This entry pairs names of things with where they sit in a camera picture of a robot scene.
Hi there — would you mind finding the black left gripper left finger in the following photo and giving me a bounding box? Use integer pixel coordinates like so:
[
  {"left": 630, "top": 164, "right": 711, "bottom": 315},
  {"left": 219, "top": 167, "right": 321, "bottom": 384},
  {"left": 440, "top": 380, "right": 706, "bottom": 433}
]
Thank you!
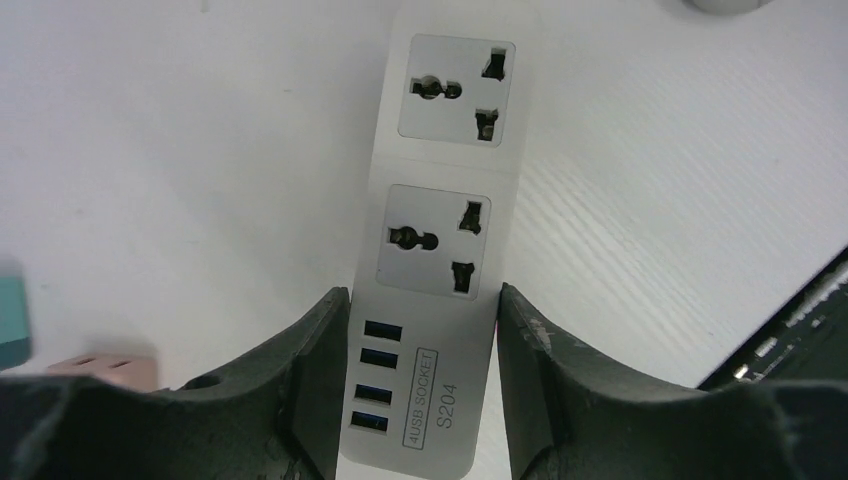
[{"left": 1, "top": 287, "right": 350, "bottom": 479}]

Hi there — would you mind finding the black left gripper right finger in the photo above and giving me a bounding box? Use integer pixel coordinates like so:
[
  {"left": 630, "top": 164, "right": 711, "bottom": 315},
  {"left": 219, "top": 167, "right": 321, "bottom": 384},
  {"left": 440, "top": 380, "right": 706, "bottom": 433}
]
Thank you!
[{"left": 496, "top": 284, "right": 847, "bottom": 479}]

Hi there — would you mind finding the white USB power strip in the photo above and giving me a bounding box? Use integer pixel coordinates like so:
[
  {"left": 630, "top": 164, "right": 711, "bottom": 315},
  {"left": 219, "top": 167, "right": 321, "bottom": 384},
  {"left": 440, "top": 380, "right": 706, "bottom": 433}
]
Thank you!
[{"left": 340, "top": 1, "right": 538, "bottom": 479}]

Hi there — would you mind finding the teal USB adapter plug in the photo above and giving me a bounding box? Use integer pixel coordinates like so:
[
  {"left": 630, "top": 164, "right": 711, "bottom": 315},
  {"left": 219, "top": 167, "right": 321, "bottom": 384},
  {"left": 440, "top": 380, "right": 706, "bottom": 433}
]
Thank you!
[{"left": 1, "top": 276, "right": 32, "bottom": 370}]

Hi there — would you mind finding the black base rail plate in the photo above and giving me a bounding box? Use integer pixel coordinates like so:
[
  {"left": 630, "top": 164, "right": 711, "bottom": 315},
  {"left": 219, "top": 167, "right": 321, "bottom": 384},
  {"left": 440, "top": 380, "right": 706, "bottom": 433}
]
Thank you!
[{"left": 698, "top": 250, "right": 847, "bottom": 391}]

